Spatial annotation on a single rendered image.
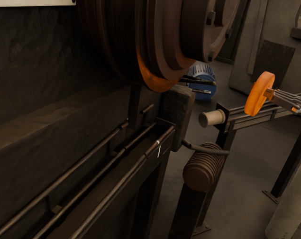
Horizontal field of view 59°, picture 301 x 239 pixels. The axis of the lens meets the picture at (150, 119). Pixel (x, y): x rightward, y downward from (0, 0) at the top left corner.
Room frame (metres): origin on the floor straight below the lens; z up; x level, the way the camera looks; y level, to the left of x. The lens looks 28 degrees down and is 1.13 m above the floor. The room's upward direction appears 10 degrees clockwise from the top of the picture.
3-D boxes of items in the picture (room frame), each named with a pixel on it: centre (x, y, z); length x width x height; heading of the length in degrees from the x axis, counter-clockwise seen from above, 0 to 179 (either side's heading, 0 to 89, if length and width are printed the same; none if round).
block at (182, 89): (0.88, -0.08, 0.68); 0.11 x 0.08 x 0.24; 67
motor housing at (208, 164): (0.91, -0.26, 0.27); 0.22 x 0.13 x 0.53; 157
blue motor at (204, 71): (2.90, -0.49, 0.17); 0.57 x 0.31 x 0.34; 177
